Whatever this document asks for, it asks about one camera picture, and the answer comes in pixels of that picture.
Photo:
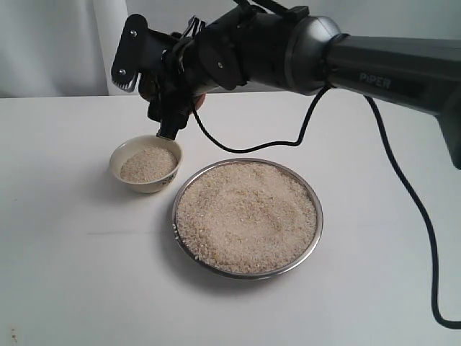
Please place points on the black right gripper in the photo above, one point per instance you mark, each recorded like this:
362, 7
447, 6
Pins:
170, 106

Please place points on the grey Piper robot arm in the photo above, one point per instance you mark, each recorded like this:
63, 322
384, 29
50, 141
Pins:
292, 50

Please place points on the white rice grains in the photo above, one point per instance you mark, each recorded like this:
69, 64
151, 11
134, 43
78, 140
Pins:
149, 164

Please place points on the small cream ceramic bowl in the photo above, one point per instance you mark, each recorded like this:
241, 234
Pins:
123, 152

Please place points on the rice pile in plate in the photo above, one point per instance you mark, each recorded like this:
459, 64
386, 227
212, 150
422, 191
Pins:
248, 216

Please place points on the round metal rice plate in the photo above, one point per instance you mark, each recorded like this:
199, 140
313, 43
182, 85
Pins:
248, 266

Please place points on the white backdrop curtain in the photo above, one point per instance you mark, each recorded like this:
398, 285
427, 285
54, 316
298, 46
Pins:
97, 48

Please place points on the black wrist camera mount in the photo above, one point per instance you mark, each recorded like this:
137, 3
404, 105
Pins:
139, 51

